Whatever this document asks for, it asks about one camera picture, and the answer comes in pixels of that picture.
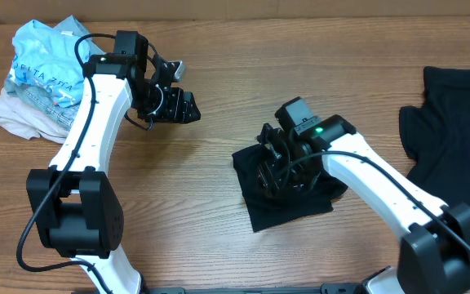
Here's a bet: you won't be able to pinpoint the black t-shirt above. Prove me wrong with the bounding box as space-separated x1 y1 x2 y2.
232 145 348 233

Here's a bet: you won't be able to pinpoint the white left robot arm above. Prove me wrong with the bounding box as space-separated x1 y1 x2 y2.
16 31 201 294

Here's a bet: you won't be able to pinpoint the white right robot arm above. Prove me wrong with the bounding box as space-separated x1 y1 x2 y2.
256 97 470 294

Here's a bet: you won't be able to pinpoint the faded denim jeans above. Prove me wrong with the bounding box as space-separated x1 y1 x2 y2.
4 78 79 131

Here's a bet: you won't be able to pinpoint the light blue printed shirt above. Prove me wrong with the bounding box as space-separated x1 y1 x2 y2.
9 16 89 108

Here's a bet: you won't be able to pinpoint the white cloth garment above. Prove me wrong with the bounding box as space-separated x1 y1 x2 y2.
0 88 69 144

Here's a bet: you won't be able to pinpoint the black folded garment pile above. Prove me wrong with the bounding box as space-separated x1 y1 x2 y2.
399 66 470 207

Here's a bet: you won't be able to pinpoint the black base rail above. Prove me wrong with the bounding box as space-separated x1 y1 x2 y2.
71 282 373 294

